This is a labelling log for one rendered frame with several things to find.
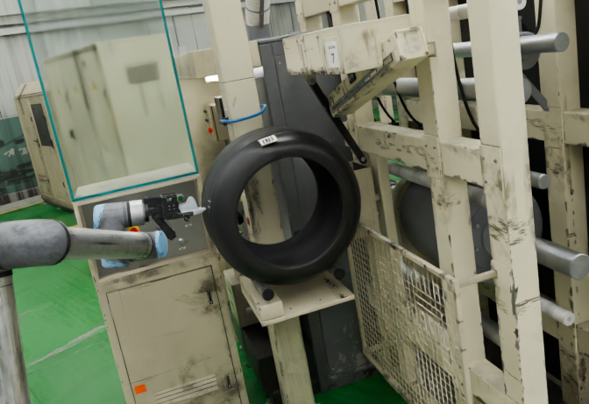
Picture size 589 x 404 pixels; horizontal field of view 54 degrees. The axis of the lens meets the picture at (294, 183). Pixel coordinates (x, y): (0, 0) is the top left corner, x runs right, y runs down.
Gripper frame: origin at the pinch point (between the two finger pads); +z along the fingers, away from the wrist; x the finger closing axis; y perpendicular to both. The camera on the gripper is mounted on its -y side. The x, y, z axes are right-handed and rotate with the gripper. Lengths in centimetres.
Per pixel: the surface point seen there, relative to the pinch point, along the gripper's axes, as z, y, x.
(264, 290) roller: 18.3, -29.5, -10.6
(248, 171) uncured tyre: 15.4, 14.8, -12.0
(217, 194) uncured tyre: 4.7, 7.2, -9.2
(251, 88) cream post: 27, 41, 26
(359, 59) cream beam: 47, 50, -36
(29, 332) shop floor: -108, -138, 248
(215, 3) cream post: 15, 75, 26
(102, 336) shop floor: -53, -131, 203
